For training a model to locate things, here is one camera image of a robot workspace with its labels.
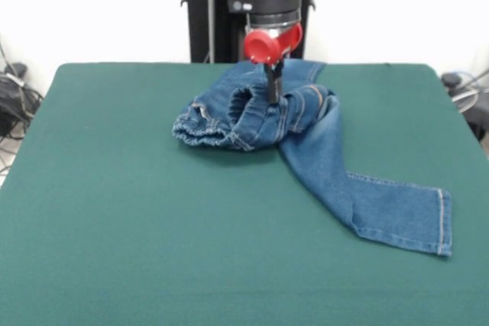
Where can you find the blue denim jeans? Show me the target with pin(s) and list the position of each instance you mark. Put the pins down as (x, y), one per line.
(317, 150)

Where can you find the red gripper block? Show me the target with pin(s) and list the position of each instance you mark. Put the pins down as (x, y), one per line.
(263, 47)

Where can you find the dark green table cloth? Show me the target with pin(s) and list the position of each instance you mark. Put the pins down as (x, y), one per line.
(114, 207)

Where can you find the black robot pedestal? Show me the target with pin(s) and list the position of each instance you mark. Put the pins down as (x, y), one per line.
(206, 9)

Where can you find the grey swivel chair base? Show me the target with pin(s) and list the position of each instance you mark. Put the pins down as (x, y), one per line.
(468, 101)
(16, 69)

